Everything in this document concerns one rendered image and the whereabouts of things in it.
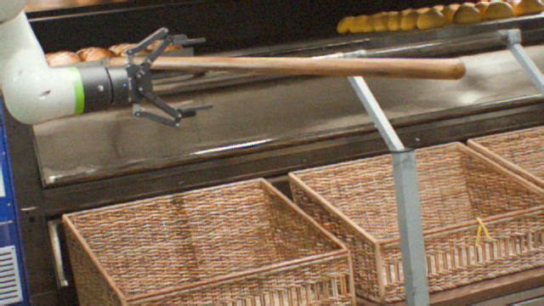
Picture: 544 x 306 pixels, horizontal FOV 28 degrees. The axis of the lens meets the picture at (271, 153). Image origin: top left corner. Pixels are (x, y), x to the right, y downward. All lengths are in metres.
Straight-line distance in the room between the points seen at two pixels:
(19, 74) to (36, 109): 0.08
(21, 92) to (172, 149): 0.82
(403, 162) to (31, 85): 0.85
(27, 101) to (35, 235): 0.75
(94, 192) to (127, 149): 0.14
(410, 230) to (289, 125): 0.62
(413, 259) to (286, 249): 0.47
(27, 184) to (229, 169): 0.54
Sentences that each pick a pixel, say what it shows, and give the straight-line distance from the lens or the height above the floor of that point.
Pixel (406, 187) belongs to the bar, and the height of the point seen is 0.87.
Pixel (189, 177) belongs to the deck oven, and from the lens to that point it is 2.85.
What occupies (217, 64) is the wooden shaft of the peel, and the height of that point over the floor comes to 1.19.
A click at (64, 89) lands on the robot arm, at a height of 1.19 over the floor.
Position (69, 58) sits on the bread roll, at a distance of 3.18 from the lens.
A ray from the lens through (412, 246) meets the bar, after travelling 2.45.
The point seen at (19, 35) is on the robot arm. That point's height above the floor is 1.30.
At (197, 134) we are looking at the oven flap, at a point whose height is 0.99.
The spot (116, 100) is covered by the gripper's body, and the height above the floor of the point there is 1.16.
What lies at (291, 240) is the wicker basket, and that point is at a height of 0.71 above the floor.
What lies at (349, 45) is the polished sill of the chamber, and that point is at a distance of 3.02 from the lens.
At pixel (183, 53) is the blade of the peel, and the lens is 3.26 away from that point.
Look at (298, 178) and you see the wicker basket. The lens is 2.88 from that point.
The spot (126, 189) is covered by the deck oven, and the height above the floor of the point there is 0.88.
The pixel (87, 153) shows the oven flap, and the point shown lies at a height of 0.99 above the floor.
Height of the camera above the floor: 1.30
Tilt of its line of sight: 8 degrees down
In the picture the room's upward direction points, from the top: 7 degrees counter-clockwise
